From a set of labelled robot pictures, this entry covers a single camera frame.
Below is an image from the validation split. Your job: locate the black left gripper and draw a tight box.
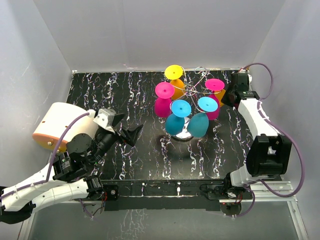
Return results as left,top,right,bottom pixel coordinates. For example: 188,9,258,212
90,113,143,165

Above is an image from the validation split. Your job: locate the orange wine glass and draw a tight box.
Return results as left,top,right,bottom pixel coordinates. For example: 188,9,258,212
164,64,185,100
204,89,226,107

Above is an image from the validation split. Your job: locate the magenta wine glass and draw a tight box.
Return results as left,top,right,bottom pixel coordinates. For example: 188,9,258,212
204,78,226,121
154,82,175,118

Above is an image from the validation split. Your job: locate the blue wine glass back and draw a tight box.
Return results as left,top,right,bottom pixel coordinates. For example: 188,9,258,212
187,96,218,138

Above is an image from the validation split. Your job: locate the blue wine glass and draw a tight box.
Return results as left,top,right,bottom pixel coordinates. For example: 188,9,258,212
187,96,218,138
165,99,192,136

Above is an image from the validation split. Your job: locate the blue wine glass front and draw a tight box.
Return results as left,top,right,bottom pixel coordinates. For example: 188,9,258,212
165,99,192,136

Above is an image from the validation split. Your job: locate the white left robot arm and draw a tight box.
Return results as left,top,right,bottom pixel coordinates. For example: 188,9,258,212
0,109,143,225

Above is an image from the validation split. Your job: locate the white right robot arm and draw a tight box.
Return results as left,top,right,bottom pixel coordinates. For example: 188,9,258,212
221,72,292,199

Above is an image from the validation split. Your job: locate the white orange appliance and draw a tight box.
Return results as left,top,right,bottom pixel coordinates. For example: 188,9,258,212
32,102,98,153

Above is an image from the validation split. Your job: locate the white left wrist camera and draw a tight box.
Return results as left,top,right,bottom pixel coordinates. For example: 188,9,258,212
87,108,116,133

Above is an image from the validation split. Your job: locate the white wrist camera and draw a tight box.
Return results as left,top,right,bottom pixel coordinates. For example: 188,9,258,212
238,71,253,84
87,108,116,133

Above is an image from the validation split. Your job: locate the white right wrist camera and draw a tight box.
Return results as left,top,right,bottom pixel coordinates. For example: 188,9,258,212
238,71,253,84

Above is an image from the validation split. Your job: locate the chrome wire wine glass rack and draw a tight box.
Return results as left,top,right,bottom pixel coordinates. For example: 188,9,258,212
170,66,225,142

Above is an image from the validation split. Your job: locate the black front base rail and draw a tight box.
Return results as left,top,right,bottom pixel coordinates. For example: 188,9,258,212
74,178,246,213

